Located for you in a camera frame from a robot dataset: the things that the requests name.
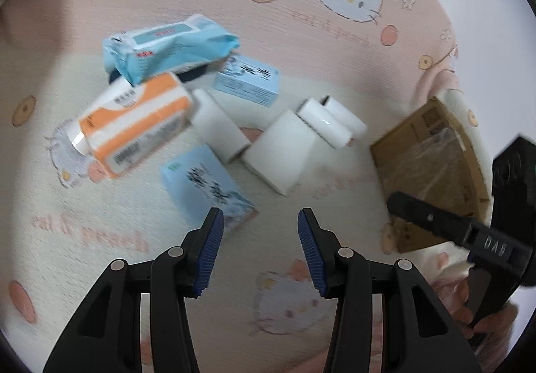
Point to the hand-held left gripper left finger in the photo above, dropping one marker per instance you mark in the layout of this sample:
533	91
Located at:
209	251

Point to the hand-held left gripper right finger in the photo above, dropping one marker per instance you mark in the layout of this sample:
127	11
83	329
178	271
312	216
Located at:
312	251

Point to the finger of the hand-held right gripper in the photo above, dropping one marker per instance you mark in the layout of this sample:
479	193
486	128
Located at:
427	216

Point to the brown cardboard box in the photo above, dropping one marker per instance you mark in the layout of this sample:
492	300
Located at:
431	163

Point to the light blue small box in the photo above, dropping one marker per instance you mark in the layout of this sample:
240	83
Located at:
247	80
205	184

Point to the person's right hand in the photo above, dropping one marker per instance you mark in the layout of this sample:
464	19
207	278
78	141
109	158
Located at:
462	310

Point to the plain white box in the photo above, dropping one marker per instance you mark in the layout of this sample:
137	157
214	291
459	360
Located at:
282	151

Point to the white paper roll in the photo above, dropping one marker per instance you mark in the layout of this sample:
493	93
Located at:
349	115
222	126
324	124

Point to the orange tissue packet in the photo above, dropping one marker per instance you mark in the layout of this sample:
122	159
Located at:
134	122

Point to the blue wet wipes packet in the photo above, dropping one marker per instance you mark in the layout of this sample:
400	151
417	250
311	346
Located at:
167	44

